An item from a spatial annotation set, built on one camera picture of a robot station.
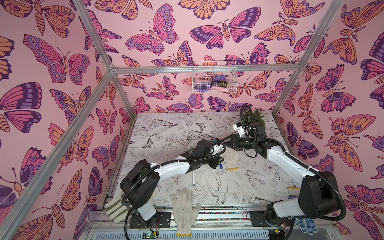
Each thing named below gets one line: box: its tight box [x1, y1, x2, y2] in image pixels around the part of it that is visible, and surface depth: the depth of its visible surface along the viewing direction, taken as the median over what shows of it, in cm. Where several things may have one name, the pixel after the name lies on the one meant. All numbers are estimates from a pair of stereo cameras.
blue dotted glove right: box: [293, 218, 318, 236], surface depth 73 cm
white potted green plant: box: [239, 107, 267, 131], surface depth 95 cm
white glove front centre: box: [171, 188, 202, 237], surface depth 78 cm
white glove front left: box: [104, 189, 129, 224], surface depth 76 cm
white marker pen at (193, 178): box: [192, 170, 196, 187], surface depth 89 cm
